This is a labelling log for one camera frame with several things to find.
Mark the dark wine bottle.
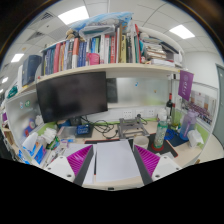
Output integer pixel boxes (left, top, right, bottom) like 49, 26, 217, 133
166, 93, 173, 117

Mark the black mouse pad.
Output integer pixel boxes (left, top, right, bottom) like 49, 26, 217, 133
147, 134, 185, 158

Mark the frosted white plastic cup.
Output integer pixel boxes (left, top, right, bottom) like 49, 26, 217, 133
133, 136, 149, 149

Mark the blue tissue box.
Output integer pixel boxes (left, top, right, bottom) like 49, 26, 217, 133
18, 132, 47, 166

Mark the clear plastic water bottle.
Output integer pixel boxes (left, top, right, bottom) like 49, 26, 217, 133
154, 114, 168, 147

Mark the black cable bundle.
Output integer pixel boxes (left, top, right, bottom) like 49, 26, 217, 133
81, 115, 120, 140

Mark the dark blue binder box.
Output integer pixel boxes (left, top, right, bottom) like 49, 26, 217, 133
22, 55, 42, 86

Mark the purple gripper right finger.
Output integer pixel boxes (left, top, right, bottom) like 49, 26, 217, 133
133, 145, 160, 185

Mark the black computer monitor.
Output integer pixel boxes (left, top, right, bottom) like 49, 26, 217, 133
36, 72, 108, 123

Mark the blue electronic box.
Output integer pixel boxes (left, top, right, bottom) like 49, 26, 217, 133
76, 124, 90, 135

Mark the white paper sheet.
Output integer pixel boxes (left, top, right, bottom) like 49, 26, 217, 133
96, 140, 140, 182

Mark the red round coaster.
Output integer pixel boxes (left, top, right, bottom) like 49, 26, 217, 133
151, 143, 164, 152

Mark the pink box on shelf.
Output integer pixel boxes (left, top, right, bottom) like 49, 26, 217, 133
87, 53, 100, 65

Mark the purple water jug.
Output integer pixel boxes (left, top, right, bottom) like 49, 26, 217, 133
180, 110, 198, 140

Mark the grey metal stand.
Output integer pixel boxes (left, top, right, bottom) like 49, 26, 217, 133
118, 117, 149, 139

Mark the blue plastic bag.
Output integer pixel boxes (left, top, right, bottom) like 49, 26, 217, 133
70, 12, 133, 32

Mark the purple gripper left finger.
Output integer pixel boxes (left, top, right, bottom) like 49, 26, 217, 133
67, 145, 94, 186

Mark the white wooden shelf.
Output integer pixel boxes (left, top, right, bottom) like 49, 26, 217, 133
23, 63, 180, 90

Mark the purple hanging banner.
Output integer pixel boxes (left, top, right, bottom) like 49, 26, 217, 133
178, 70, 194, 100

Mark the blue tape ring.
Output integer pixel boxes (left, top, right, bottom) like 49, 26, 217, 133
164, 128, 177, 142

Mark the crumpled white tissue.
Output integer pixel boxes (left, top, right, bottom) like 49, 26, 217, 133
187, 130, 204, 148

